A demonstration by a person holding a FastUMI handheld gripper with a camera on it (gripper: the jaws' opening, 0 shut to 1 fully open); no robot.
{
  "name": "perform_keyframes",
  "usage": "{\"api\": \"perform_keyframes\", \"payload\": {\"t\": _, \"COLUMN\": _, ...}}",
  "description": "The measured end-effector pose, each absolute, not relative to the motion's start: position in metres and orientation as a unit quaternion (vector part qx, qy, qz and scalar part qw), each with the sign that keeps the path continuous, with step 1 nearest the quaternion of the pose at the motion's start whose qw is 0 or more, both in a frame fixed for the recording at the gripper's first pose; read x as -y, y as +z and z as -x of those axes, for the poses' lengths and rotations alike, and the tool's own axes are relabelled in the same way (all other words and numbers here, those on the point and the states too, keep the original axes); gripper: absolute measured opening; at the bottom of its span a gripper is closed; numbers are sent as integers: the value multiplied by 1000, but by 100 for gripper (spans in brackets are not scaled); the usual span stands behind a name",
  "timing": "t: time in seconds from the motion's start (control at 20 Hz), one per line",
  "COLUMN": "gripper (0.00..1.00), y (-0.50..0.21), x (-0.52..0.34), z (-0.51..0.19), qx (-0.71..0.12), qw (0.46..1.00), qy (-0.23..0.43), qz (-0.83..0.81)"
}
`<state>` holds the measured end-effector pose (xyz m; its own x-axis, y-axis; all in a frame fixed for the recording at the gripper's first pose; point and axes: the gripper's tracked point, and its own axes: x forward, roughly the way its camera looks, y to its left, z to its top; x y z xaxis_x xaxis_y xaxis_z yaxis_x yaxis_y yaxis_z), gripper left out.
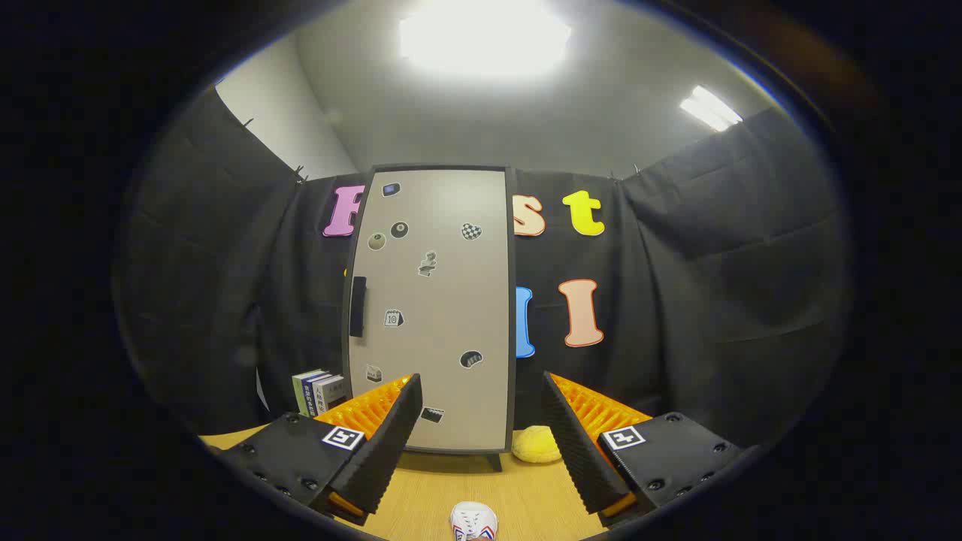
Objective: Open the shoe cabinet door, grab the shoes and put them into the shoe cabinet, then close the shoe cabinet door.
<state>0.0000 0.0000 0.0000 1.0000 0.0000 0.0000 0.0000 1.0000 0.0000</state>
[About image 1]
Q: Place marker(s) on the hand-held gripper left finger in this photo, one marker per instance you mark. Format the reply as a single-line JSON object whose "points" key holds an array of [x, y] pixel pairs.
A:
{"points": [[391, 439]]}

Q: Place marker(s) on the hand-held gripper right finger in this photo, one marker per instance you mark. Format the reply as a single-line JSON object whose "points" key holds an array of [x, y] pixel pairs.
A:
{"points": [[575, 443]]}

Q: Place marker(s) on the dark grey shoe cabinet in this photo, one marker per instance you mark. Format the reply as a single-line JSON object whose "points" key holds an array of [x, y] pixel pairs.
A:
{"points": [[494, 461]]}

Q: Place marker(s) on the white canvas shoe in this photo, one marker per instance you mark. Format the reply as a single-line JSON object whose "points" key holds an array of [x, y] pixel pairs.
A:
{"points": [[473, 520]]}

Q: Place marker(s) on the yellow bun toy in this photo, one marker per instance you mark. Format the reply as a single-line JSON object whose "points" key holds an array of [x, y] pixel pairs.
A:
{"points": [[536, 445]]}

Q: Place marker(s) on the blue book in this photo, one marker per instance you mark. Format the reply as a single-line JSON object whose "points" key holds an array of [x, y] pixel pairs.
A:
{"points": [[310, 394]]}

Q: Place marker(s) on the small ceiling light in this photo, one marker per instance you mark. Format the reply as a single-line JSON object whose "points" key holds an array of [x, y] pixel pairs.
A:
{"points": [[710, 109]]}

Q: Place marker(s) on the large ceiling light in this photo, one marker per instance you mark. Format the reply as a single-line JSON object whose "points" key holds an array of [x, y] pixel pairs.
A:
{"points": [[485, 37]]}

